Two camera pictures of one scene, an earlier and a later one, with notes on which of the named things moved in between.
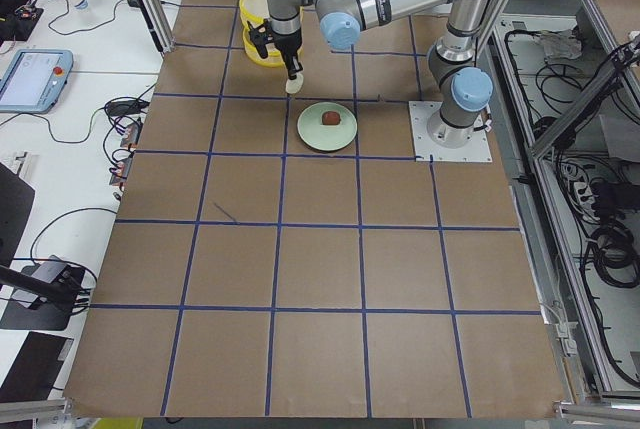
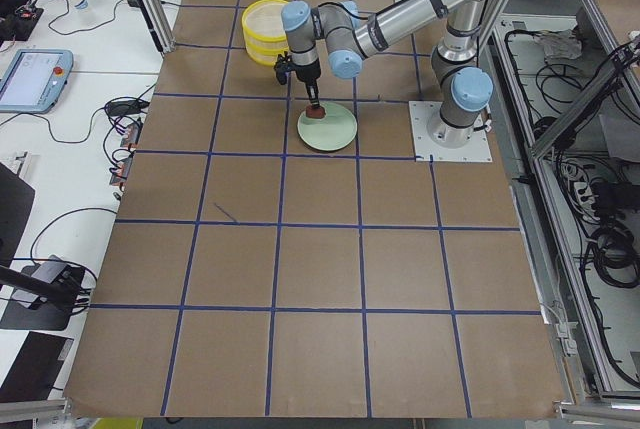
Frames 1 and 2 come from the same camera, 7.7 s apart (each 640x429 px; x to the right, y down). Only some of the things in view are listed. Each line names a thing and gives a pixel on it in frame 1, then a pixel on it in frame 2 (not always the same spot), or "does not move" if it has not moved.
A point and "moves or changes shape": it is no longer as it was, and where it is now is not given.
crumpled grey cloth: x=560 y=45 does not move
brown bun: x=331 y=118 to x=315 y=113
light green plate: x=327 y=138 does not move
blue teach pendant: x=34 y=80 does not move
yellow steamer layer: x=254 y=6 moves or changes shape
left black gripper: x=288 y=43 to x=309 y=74
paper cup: x=82 y=4 does not move
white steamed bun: x=292 y=86 moves or changes shape
